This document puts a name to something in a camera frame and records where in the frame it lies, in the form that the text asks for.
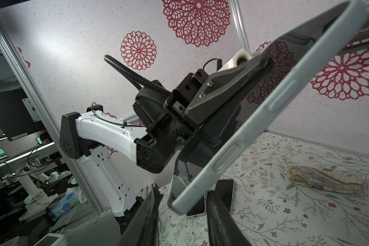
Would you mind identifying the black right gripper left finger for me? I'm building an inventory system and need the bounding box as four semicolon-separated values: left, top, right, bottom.
117;187;163;246

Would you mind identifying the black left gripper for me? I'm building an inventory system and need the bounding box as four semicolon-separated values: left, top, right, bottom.
165;52;274;135

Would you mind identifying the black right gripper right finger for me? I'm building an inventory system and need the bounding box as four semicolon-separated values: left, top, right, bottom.
206;190;251;246

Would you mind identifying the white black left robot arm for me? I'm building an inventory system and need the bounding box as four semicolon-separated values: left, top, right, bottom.
60;53;274;230

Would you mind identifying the black phone on table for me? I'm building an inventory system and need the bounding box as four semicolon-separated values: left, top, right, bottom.
215;179;235;214
186;195;206;218

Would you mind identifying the clear plastic bag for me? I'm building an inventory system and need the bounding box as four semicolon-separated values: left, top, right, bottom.
287;166;367;196

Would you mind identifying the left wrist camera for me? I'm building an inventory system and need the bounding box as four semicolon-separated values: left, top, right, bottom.
217;48;253;72

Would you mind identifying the black corrugated left cable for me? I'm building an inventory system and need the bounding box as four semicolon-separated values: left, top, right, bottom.
104;54;173;97

